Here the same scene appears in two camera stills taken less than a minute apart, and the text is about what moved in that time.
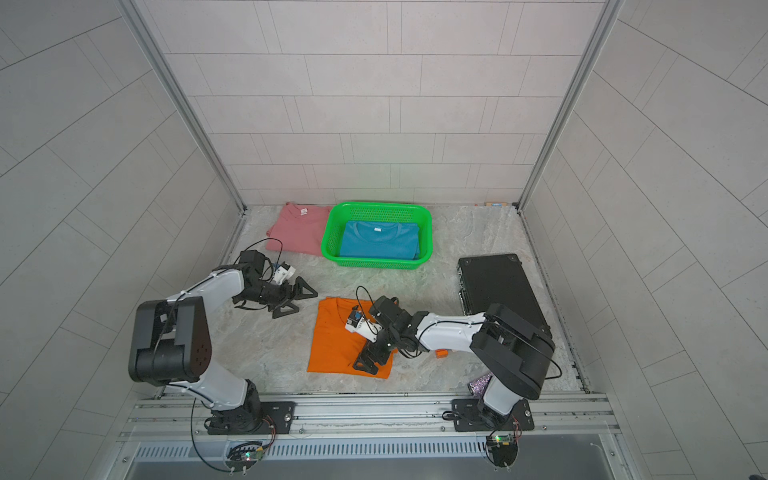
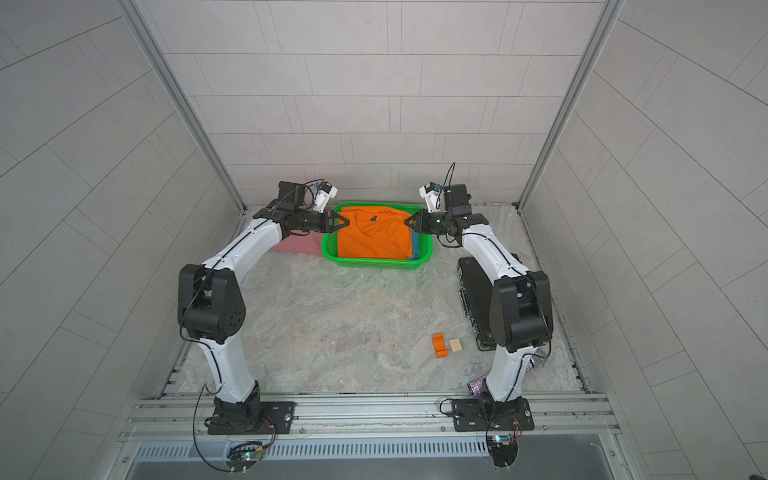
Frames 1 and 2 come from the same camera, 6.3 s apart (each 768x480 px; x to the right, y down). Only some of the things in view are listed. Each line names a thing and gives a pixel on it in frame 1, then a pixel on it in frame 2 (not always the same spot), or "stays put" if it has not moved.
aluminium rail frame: x=367 y=418 stays put
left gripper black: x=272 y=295 → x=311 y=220
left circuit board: x=244 y=456 stays put
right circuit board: x=501 y=449 stays put
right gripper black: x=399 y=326 → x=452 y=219
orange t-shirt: x=335 y=348 → x=375 y=232
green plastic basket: x=344 y=212 stays put
